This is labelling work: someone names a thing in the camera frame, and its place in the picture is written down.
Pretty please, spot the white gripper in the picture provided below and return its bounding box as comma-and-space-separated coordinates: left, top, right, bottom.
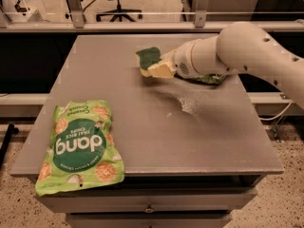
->
148, 39, 202, 79

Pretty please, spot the green and yellow sponge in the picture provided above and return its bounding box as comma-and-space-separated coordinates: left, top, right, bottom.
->
136, 47, 161, 77

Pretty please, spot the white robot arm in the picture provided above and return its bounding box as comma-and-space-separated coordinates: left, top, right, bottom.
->
146, 22, 304, 108

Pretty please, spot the green jalapeno kettle chip bag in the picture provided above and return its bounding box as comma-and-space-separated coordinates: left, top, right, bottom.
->
189, 74, 226, 85

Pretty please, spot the green dang rice chips bag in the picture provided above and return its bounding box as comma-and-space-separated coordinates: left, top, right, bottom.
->
35, 100, 124, 197

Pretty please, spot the grey drawer cabinet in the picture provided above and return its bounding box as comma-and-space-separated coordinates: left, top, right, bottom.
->
11, 34, 283, 228

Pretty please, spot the metal drawer knob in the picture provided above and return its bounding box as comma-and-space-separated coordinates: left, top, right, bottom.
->
143, 203, 155, 214

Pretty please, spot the black pole on floor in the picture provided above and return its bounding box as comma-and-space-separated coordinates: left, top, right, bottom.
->
0, 123, 19, 168

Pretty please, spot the grey metal frame rail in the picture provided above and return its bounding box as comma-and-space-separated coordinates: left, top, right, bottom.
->
1, 0, 304, 33

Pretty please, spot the white cable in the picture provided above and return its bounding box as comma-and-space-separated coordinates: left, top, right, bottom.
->
258, 99, 294, 122

